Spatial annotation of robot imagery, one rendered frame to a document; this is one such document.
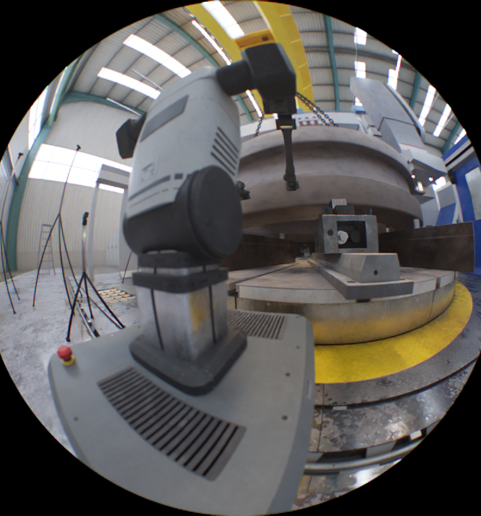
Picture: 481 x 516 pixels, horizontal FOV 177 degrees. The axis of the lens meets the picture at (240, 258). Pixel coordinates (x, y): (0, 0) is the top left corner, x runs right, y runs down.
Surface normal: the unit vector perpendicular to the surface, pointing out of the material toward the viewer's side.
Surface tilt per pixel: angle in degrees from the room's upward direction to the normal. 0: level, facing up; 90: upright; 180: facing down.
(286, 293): 90
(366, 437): 0
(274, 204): 90
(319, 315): 90
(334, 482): 0
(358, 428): 0
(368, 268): 90
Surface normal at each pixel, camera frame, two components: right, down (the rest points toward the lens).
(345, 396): -0.03, -1.00
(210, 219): 0.92, -0.02
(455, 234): -1.00, 0.03
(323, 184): -0.37, 0.04
